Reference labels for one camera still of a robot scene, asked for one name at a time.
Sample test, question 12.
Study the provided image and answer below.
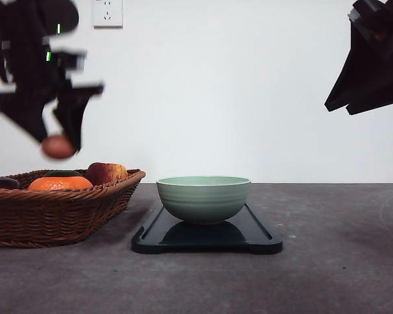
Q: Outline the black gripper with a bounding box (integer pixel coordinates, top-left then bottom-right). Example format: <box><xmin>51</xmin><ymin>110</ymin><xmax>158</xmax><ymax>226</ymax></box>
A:
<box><xmin>0</xmin><ymin>37</ymin><xmax>103</xmax><ymax>152</ymax></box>
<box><xmin>325</xmin><ymin>0</ymin><xmax>393</xmax><ymax>116</ymax></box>

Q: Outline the brown egg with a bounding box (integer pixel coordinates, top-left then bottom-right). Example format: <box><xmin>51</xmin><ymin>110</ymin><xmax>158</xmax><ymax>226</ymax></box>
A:
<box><xmin>42</xmin><ymin>135</ymin><xmax>74</xmax><ymax>159</ymax></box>

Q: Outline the green ceramic bowl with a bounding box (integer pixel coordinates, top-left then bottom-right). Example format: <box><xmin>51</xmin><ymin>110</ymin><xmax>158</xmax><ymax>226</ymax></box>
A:
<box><xmin>156</xmin><ymin>176</ymin><xmax>251</xmax><ymax>226</ymax></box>

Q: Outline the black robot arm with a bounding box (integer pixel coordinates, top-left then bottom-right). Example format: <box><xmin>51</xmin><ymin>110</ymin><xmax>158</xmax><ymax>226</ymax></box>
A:
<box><xmin>0</xmin><ymin>0</ymin><xmax>103</xmax><ymax>153</ymax></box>

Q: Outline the brown wicker basket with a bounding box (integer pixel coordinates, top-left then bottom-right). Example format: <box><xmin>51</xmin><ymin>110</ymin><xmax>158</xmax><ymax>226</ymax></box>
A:
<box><xmin>0</xmin><ymin>169</ymin><xmax>146</xmax><ymax>247</ymax></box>

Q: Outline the green fruit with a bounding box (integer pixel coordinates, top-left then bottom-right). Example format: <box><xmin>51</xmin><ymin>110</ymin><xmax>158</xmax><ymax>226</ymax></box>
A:
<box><xmin>43</xmin><ymin>170</ymin><xmax>83</xmax><ymax>177</ymax></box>

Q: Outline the orange mandarin fruit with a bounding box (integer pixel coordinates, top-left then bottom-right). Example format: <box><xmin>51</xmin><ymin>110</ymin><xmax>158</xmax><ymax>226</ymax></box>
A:
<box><xmin>28</xmin><ymin>176</ymin><xmax>94</xmax><ymax>191</ymax></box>

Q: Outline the red yellow apple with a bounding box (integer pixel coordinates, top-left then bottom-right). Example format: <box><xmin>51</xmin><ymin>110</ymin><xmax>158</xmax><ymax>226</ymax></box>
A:
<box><xmin>87</xmin><ymin>162</ymin><xmax>128</xmax><ymax>184</ymax></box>

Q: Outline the dark purple fruit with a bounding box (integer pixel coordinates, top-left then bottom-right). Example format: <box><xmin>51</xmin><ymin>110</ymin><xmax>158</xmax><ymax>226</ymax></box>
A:
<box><xmin>0</xmin><ymin>177</ymin><xmax>20</xmax><ymax>189</ymax></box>

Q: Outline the dark rectangular tray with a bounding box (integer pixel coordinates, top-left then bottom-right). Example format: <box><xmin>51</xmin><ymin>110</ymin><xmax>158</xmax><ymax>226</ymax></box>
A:
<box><xmin>132</xmin><ymin>202</ymin><xmax>283</xmax><ymax>254</ymax></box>

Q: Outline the white wall socket left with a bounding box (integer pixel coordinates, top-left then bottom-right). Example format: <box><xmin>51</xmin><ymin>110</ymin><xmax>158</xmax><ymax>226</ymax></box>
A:
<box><xmin>92</xmin><ymin>0</ymin><xmax>123</xmax><ymax>30</ymax></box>

